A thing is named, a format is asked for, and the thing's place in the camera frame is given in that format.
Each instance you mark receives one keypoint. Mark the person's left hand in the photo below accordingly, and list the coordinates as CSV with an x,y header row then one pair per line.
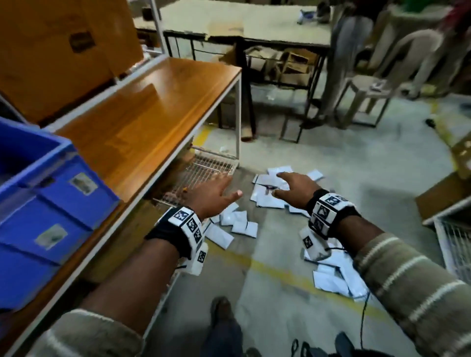
x,y
211,196

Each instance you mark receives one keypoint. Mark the person's right hand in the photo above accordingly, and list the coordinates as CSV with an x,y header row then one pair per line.
x,y
301,191

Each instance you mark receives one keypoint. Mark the pile of white mailer packets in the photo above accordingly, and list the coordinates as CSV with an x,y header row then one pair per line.
x,y
268,200

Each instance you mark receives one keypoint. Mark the person's left forearm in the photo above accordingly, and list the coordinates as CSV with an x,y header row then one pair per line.
x,y
128,287

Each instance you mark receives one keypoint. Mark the person's right forearm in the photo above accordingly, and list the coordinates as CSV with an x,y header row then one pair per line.
x,y
412,279

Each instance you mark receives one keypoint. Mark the person's left leg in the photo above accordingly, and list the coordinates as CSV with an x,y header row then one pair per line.
x,y
222,340

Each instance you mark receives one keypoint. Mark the person's leg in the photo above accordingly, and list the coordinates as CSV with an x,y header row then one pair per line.
x,y
346,345
222,340

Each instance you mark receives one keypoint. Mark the person's right leg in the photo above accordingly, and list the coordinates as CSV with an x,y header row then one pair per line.
x,y
346,345

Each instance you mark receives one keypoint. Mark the right wrist marker band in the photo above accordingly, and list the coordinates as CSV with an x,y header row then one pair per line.
x,y
329,213

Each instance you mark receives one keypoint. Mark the wrist marker band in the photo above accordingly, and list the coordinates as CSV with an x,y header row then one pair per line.
x,y
176,230
329,213

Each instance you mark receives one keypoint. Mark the left wrist marker band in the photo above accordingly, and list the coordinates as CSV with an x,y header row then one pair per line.
x,y
176,230

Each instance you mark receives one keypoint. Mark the crumpled white paper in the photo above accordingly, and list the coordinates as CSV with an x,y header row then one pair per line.
x,y
223,149

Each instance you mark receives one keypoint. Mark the brown cardboard tube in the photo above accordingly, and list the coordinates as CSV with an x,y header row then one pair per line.
x,y
247,127

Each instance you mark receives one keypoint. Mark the beige plastic stool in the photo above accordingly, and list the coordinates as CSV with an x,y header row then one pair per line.
x,y
362,84

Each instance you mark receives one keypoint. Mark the small open cardboard box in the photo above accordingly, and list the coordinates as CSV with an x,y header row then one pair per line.
x,y
298,68
262,62

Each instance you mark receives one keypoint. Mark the small black plug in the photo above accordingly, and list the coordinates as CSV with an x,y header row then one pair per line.
x,y
430,123

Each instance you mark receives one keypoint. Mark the beige plastic chair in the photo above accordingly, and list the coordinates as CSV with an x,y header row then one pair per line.
x,y
416,44

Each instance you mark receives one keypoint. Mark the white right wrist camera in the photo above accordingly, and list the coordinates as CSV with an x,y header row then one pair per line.
x,y
312,244

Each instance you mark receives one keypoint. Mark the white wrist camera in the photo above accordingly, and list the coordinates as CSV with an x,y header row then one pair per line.
x,y
197,259
312,244

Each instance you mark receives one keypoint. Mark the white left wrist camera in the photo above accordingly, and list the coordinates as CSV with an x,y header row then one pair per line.
x,y
197,259

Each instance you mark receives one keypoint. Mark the black metal frame table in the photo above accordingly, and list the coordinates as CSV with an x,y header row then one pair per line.
x,y
220,18

